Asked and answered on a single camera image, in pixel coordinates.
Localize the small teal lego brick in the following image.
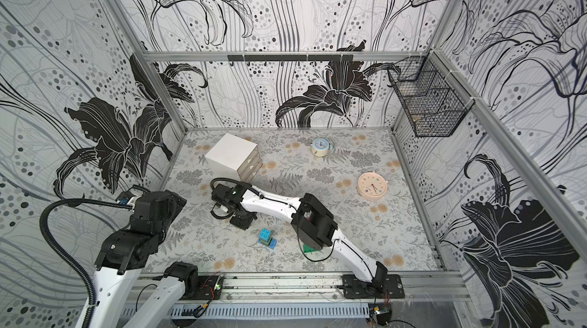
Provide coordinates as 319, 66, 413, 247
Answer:
258, 229, 272, 245

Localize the long light blue lego brick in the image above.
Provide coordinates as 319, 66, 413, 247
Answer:
258, 239, 277, 249

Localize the long green lego brick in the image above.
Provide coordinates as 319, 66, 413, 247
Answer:
303, 244, 316, 254

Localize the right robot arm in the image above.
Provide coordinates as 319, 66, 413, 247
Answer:
210, 177, 388, 291

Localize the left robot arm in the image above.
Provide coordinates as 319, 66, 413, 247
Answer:
39, 186, 186, 327

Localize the white mini drawer cabinet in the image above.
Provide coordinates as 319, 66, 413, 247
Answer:
205, 134, 263, 183

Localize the small blue cream alarm clock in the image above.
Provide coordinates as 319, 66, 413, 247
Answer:
310, 138, 334, 158

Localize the large pink round clock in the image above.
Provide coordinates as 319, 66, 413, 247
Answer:
357, 172, 388, 201

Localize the white slotted cable duct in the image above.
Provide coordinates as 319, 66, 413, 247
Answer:
118, 302, 371, 320

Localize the black wire wall basket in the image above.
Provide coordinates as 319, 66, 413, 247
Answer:
387, 52, 469, 138

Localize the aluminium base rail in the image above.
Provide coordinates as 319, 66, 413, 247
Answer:
216, 271, 472, 303

